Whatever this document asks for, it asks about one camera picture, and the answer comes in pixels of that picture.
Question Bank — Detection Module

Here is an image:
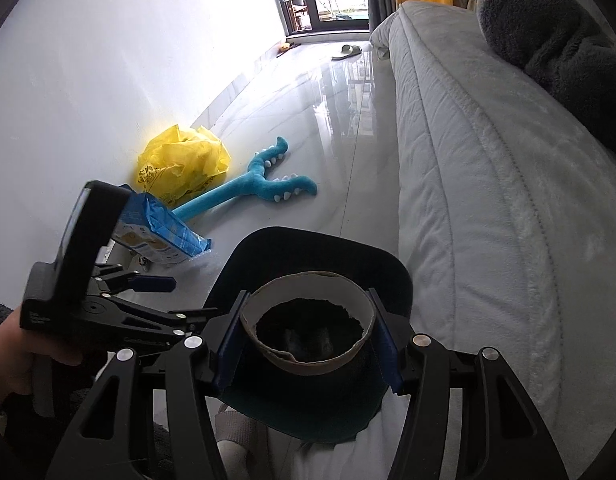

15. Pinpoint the brown tape roll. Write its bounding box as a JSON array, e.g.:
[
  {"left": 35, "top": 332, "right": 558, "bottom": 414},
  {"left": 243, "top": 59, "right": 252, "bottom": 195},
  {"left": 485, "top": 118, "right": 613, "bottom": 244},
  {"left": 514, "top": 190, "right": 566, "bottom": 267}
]
[{"left": 241, "top": 271, "right": 376, "bottom": 376}]

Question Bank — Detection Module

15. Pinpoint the dark teal trash bin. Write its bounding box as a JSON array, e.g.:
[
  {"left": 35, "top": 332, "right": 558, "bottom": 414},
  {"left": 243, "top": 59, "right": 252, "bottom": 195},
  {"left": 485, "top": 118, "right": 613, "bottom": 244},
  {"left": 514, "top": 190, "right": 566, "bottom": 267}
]
[{"left": 206, "top": 226, "right": 413, "bottom": 444}]

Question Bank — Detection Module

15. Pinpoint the person left hand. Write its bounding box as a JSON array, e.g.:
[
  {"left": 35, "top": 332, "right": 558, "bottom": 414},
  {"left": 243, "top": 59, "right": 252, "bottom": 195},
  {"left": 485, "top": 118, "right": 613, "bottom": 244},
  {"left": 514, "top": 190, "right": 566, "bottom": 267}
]
[{"left": 0, "top": 307, "right": 81, "bottom": 406}]

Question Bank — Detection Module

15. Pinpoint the blue white snack bag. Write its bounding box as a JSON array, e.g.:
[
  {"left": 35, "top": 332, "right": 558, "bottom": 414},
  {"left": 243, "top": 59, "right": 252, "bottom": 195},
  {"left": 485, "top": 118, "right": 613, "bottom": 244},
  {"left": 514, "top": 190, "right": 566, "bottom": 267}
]
[{"left": 112, "top": 184, "right": 211, "bottom": 268}]

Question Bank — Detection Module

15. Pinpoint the yellow plastic bag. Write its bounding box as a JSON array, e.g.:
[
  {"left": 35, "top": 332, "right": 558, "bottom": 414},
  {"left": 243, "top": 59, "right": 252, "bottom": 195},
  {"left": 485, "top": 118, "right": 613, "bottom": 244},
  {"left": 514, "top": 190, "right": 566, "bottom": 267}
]
[{"left": 133, "top": 125, "right": 231, "bottom": 208}]

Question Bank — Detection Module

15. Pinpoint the blue plush dinosaur toy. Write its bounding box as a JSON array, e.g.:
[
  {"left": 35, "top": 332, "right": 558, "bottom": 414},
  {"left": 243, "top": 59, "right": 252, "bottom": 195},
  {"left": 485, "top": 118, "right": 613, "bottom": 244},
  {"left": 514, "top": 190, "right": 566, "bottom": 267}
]
[{"left": 172, "top": 136, "right": 317, "bottom": 222}]

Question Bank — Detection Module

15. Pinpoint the grey quilted bed mattress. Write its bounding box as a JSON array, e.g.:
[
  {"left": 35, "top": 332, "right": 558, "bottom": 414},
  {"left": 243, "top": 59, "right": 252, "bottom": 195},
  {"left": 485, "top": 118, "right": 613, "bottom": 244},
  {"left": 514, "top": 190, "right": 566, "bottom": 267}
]
[{"left": 372, "top": 1, "right": 616, "bottom": 478}]

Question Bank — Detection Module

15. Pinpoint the grey slipper by window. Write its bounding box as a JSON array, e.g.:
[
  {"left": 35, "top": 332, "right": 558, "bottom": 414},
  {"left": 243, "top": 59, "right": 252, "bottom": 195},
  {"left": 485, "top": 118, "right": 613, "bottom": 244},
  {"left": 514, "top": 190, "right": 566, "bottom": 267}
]
[{"left": 331, "top": 44, "right": 362, "bottom": 62}]

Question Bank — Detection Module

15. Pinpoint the dark grey fleece blanket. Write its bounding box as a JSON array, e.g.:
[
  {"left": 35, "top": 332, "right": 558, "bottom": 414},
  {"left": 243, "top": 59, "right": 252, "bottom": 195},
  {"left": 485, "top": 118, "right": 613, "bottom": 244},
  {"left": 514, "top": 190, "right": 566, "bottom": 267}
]
[{"left": 476, "top": 0, "right": 616, "bottom": 155}]

